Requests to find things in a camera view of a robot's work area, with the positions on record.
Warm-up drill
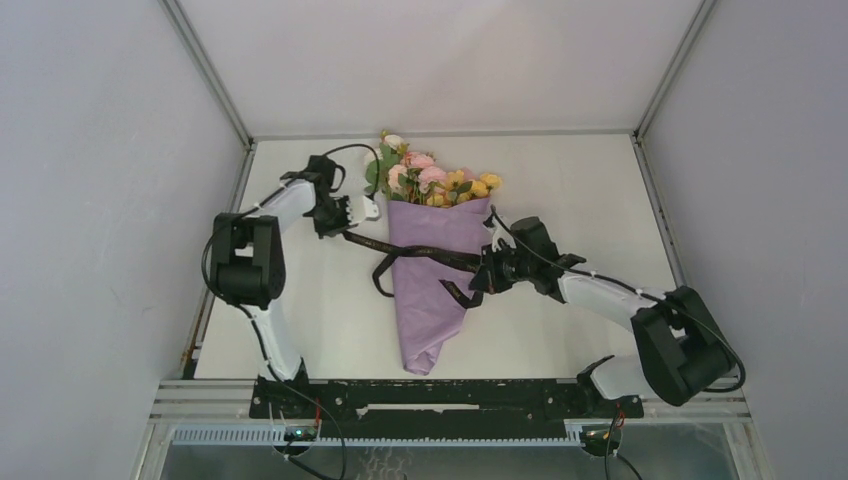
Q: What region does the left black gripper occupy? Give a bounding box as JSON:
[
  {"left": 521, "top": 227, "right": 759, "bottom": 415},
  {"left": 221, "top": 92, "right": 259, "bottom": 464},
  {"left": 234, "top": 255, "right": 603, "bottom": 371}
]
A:
[{"left": 309, "top": 195, "right": 358, "bottom": 240}]

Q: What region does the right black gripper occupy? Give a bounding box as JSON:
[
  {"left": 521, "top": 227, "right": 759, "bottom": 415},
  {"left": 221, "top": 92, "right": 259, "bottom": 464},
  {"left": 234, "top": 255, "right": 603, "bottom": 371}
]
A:
[{"left": 470, "top": 240, "right": 536, "bottom": 293}]

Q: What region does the black ribbon strap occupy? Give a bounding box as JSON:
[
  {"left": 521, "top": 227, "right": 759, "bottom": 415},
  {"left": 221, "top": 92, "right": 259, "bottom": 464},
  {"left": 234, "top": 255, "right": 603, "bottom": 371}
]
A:
[{"left": 341, "top": 229, "right": 486, "bottom": 311}]

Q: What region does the pink wrapping paper sheet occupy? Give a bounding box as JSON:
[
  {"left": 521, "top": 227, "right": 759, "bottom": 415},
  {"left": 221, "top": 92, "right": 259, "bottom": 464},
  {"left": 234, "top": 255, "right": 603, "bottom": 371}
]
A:
[{"left": 388, "top": 198, "right": 491, "bottom": 375}]

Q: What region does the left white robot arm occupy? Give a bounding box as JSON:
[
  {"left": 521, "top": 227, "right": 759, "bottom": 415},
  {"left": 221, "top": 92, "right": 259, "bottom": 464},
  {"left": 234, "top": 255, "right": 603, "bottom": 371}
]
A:
[{"left": 201, "top": 151, "right": 381, "bottom": 417}]

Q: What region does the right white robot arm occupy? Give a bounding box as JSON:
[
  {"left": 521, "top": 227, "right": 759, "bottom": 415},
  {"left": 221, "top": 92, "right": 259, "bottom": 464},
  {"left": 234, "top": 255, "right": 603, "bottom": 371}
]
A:
[{"left": 469, "top": 210, "right": 747, "bottom": 416}]

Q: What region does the yellow rose stem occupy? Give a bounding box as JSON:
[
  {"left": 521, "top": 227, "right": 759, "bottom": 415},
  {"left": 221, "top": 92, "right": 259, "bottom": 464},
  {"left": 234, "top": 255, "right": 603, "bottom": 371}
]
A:
[{"left": 423, "top": 170, "right": 503, "bottom": 208}]

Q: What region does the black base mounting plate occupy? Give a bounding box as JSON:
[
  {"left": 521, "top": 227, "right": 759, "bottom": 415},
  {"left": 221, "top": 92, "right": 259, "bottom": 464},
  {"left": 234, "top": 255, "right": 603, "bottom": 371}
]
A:
[{"left": 249, "top": 378, "right": 644, "bottom": 437}]

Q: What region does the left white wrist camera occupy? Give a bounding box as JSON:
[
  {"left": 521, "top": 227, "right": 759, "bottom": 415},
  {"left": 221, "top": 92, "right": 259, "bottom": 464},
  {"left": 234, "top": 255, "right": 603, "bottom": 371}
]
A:
[{"left": 348, "top": 196, "right": 381, "bottom": 226}]

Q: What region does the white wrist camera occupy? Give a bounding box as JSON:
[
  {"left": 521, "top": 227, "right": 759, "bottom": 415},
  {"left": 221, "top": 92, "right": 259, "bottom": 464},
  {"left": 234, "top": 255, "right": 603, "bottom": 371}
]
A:
[
  {"left": 348, "top": 196, "right": 381, "bottom": 226},
  {"left": 483, "top": 213, "right": 514, "bottom": 251}
]

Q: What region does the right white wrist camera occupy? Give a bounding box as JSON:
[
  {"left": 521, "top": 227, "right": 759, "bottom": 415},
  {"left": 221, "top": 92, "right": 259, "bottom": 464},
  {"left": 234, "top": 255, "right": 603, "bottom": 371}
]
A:
[{"left": 483, "top": 213, "right": 514, "bottom": 251}]

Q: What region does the white slotted cable duct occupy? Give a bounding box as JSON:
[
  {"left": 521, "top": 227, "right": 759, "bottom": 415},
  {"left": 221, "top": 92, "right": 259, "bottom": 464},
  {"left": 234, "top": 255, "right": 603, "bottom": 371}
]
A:
[{"left": 172, "top": 425, "right": 583, "bottom": 447}]

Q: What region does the aluminium frame rail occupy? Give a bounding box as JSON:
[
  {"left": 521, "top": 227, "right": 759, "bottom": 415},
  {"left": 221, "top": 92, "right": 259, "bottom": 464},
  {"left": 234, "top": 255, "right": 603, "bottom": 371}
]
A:
[{"left": 149, "top": 379, "right": 752, "bottom": 424}]

